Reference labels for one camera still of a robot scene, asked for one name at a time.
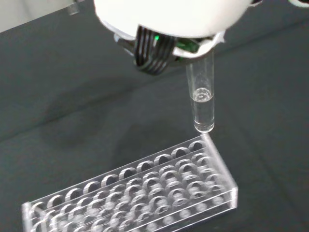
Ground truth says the black bench cloth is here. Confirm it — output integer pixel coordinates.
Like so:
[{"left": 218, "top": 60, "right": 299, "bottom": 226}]
[{"left": 0, "top": 6, "right": 309, "bottom": 232}]

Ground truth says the clear plastic test tube rack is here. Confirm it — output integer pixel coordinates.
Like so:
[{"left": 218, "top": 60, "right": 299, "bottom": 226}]
[{"left": 21, "top": 132, "right": 239, "bottom": 232}]

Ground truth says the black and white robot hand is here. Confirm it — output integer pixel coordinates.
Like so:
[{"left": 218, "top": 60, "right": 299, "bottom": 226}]
[{"left": 93, "top": 0, "right": 309, "bottom": 75}]

